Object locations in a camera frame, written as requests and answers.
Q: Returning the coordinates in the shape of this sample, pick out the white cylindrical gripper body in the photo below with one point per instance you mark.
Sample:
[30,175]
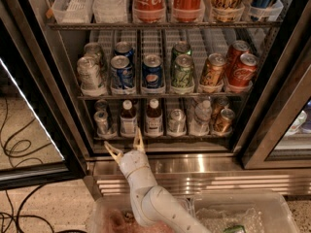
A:
[135,162]

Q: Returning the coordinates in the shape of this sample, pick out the green can in bin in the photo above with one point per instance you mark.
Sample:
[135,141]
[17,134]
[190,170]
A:
[234,229]

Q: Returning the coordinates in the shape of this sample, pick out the blue white can front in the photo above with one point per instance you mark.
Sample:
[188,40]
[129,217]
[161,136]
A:
[122,75]

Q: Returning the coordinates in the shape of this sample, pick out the clear bin pink contents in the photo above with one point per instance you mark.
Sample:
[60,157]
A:
[113,217]

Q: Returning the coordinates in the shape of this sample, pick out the right fridge door frame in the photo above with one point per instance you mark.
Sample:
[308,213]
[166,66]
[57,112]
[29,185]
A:
[271,146]

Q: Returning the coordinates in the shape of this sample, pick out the empty clear tray top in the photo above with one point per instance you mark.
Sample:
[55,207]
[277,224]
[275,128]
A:
[72,11]

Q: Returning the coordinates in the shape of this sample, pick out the silver can bottom left front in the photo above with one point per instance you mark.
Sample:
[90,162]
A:
[104,123]

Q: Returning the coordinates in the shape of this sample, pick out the steel fridge base grille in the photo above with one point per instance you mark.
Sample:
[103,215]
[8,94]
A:
[191,174]

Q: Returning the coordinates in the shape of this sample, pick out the open glass fridge door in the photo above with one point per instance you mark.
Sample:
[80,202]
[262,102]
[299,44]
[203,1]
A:
[33,148]

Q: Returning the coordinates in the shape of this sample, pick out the blue Pepsi can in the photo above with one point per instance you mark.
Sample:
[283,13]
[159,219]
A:
[152,79]

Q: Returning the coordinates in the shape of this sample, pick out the brown tea bottle white cap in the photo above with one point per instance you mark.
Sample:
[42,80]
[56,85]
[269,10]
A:
[129,121]

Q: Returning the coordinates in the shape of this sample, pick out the red Coke bottle right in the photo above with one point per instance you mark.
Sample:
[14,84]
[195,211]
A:
[186,10]

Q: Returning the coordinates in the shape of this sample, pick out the white can middle front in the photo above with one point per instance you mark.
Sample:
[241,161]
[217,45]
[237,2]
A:
[89,74]

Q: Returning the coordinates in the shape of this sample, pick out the clear bin with ice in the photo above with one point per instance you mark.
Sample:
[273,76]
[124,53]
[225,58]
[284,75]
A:
[257,211]

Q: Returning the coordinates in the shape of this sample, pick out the gold can bottom front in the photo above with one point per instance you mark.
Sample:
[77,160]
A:
[223,121]

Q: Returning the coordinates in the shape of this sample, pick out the silver can bottom centre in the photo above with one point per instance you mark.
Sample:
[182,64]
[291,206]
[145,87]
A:
[177,123]

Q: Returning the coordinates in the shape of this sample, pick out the red coke can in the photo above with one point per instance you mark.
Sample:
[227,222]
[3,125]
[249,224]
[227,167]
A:
[243,70]
[237,48]

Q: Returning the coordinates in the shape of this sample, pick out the green can back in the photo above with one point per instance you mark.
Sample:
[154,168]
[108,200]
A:
[181,47]

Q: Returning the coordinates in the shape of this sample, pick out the gold can shelf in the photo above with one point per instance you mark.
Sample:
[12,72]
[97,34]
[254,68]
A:
[225,10]
[211,79]

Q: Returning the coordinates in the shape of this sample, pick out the gold can bottom back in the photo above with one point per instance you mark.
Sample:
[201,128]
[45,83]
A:
[218,104]

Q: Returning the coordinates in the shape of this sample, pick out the red Coke bottle left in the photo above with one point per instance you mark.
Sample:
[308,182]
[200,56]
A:
[149,10]

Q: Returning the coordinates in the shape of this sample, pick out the gold can middle shelf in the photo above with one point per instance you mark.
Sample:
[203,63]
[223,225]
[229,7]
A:
[211,79]

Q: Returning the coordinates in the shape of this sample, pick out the red Coke can back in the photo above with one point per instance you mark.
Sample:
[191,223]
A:
[237,48]

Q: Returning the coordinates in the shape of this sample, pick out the gold can top shelf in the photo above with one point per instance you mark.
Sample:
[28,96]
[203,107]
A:
[225,10]

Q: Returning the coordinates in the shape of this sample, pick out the silver can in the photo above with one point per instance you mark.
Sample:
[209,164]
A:
[101,105]
[104,123]
[177,123]

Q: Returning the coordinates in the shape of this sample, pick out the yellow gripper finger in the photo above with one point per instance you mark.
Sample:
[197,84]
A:
[138,143]
[114,152]

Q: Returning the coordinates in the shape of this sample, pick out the white can middle back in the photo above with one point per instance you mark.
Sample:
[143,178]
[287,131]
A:
[96,50]

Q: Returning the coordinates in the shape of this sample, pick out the red coke bottle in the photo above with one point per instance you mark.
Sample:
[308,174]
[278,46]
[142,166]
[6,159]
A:
[186,10]
[149,10]

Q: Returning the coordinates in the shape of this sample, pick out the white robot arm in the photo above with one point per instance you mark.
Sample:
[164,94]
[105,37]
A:
[141,189]

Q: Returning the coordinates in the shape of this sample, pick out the green can front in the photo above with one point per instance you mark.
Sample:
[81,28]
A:
[182,74]

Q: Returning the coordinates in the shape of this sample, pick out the red Coke can front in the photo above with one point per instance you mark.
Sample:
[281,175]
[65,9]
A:
[243,70]

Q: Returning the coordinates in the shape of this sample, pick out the clear water bottle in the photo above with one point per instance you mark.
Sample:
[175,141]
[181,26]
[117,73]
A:
[199,124]

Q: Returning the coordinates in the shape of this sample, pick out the white ribbed bottle top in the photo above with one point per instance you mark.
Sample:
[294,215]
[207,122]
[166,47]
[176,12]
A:
[110,11]

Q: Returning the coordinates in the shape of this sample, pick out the silver can bottom left back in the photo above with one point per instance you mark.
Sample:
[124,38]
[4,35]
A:
[101,105]

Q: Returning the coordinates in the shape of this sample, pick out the blue can back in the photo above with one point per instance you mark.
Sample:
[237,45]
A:
[124,48]

